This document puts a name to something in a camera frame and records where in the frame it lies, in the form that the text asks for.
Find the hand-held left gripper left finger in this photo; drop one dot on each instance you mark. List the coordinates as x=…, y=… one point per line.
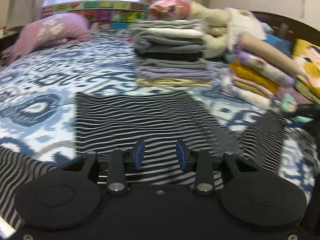
x=140, y=155

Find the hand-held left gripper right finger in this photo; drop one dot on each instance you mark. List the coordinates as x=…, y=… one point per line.
x=181, y=155

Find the black white striped shirt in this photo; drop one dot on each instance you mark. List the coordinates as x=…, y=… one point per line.
x=125, y=117

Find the stack of grey folded clothes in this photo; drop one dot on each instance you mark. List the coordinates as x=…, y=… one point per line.
x=170, y=55

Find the mint green folded garment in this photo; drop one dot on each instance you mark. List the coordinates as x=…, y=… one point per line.
x=287, y=103

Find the yellow cartoon pillow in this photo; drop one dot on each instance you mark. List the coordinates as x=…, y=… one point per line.
x=307, y=60

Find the lilac floral folded garment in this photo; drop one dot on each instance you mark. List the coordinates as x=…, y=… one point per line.
x=265, y=70

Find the pale pink folded garment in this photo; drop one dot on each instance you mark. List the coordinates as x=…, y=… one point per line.
x=250, y=86

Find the white lilac folded garment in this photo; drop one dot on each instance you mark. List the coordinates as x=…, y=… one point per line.
x=245, y=96

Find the beige folded sweater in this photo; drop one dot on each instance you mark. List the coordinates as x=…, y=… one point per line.
x=270, y=52

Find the blue jacket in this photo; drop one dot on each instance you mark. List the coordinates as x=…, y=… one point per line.
x=277, y=43

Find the dark wooden headboard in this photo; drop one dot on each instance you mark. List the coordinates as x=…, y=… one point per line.
x=300, y=27

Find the blue white patterned bedsheet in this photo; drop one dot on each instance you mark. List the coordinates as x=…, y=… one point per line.
x=50, y=85

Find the cream quilted jacket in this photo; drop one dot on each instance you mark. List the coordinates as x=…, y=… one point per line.
x=225, y=30

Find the pink floral cloth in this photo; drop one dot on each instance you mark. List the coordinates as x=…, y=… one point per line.
x=170, y=7

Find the colourful alphabet foam mat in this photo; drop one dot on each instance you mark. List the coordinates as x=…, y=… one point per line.
x=100, y=11

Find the pink floral pillow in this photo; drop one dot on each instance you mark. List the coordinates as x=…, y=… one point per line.
x=50, y=35

